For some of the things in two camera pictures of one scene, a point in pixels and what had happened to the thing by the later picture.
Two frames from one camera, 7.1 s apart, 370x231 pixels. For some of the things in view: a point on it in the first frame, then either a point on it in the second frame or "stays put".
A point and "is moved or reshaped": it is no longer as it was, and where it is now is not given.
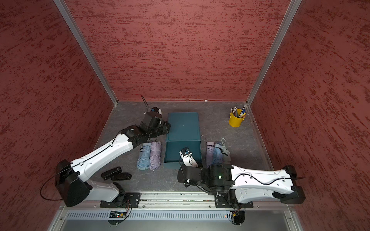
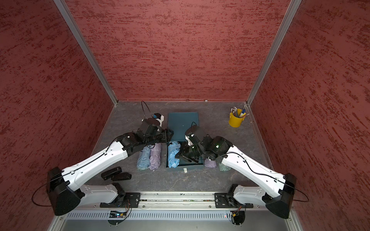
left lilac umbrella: [155, 156] stays put
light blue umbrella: [218, 157] is moved or reshaped
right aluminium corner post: [294, 6] stays put
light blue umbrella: [144, 157] stays put
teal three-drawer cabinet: [184, 132] stays put
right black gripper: [187, 184] → [184, 153]
